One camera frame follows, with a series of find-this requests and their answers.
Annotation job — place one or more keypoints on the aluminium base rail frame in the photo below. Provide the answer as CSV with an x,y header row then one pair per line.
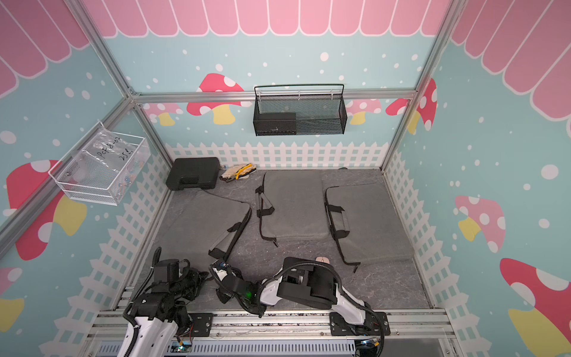
x,y
413,332

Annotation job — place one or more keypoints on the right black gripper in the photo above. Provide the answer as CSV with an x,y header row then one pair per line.
x,y
221,297

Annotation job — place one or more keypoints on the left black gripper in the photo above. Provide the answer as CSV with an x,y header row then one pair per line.
x,y
197,277

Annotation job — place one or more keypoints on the yellow black pliers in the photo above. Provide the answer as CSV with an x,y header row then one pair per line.
x,y
245,170

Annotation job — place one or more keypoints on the black wire mesh basket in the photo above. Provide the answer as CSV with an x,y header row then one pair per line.
x,y
300,109

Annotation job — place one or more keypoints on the pink computer mouse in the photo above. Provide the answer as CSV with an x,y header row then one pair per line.
x,y
323,260

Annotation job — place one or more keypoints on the grey laptop bag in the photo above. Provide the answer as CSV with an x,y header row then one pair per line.
x,y
365,225
206,230
290,206

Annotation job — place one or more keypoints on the black plastic tool case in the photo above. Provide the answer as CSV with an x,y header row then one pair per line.
x,y
200,173

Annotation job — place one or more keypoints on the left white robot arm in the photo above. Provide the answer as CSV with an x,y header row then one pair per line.
x,y
147,335

